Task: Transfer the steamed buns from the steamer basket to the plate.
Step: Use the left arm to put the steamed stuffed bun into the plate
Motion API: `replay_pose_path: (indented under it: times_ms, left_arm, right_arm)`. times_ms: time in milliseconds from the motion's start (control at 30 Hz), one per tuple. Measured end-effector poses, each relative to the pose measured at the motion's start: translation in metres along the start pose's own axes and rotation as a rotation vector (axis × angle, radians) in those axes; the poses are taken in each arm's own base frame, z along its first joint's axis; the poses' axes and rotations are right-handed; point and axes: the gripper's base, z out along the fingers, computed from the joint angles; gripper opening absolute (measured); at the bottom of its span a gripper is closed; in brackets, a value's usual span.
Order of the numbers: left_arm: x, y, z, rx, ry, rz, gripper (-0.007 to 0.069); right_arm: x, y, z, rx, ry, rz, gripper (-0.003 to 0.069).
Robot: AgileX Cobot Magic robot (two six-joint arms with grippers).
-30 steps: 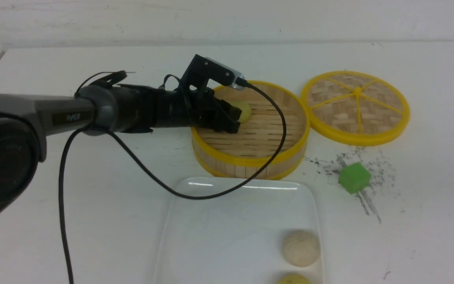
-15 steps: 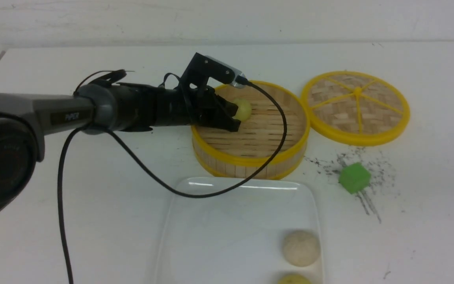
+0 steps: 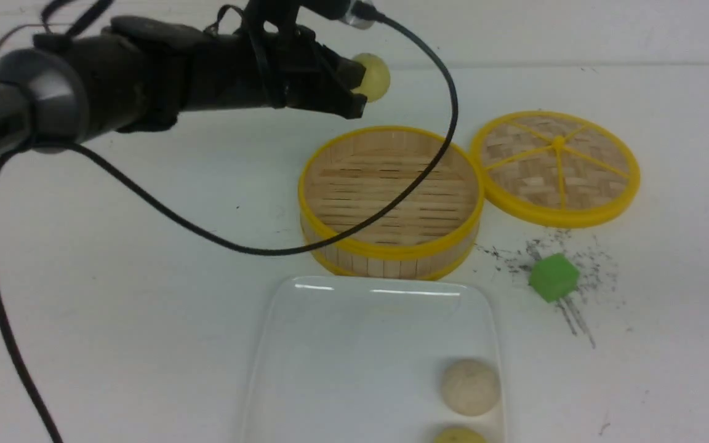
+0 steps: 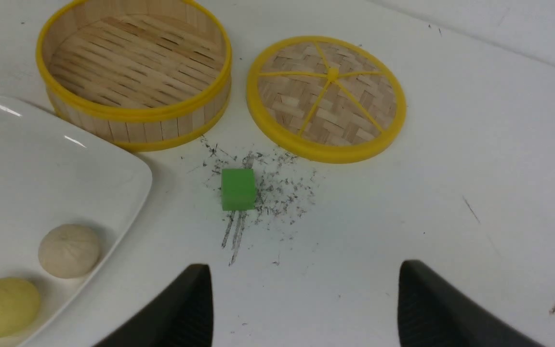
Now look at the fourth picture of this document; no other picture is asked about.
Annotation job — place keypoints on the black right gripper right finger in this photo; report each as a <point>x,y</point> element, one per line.
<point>431,312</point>

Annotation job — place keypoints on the white rectangular plate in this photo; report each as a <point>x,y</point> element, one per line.
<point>53,173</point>

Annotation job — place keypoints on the green cube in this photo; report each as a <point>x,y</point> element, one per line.
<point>238,189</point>

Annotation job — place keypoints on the woven bamboo steamer lid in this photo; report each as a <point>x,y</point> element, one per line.
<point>325,100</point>

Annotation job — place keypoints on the yellow steamed bun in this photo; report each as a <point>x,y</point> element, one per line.
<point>19,305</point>

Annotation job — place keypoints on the white steamed bun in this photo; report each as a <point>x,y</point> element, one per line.
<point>69,251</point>

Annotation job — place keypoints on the bamboo steamer basket yellow rim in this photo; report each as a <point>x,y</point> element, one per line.
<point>145,75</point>

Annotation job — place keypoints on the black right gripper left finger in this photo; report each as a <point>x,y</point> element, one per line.
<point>182,315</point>

